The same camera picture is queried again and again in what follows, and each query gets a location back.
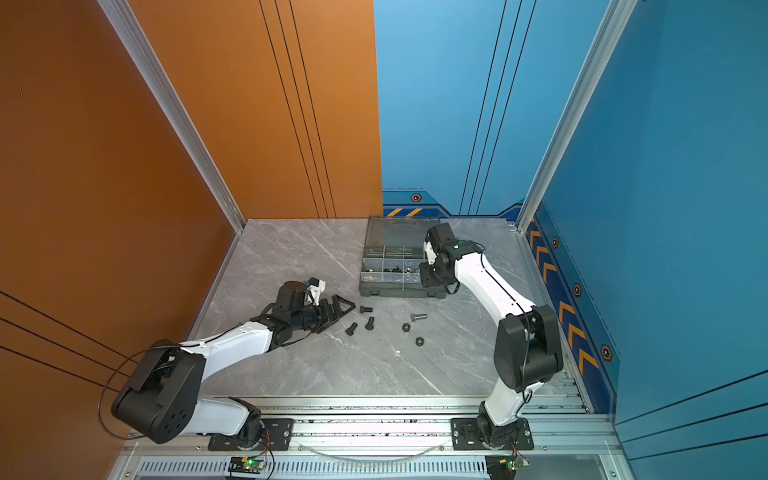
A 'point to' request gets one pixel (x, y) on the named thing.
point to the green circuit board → (245, 464)
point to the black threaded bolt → (352, 328)
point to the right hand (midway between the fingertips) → (427, 278)
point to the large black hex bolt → (365, 309)
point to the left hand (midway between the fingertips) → (349, 309)
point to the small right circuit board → (516, 462)
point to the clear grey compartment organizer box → (393, 252)
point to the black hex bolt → (370, 324)
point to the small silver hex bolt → (415, 317)
